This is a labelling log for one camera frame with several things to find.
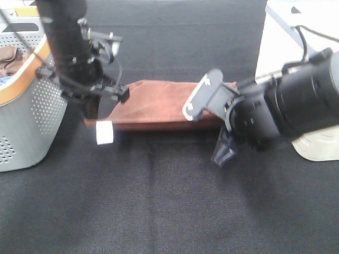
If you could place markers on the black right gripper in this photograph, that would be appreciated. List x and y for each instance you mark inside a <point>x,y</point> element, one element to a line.
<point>248,121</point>

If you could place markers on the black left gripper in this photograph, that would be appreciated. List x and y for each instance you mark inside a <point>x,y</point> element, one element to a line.
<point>104,86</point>

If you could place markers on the brown microfibre towel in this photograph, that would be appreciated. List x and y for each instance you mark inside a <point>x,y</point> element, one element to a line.
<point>156,105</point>

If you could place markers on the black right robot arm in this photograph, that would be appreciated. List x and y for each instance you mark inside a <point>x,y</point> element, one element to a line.
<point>281,109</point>

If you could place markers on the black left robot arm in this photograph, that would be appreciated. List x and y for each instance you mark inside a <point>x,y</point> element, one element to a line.
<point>79,54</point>

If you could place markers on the brown towel in basket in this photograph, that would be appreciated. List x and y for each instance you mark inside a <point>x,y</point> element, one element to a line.
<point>11,60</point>

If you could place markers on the grey perforated laundry basket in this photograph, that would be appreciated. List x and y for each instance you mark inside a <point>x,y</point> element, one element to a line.
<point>32,108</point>

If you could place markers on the black table cloth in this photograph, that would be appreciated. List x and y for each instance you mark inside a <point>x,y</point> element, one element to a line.
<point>159,192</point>

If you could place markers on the white storage bin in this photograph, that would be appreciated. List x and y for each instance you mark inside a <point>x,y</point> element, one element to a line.
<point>281,43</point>

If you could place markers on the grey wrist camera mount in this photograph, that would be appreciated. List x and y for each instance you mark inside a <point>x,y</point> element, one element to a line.
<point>211,94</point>

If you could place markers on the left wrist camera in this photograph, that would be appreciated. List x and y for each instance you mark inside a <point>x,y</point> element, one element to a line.
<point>103,47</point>

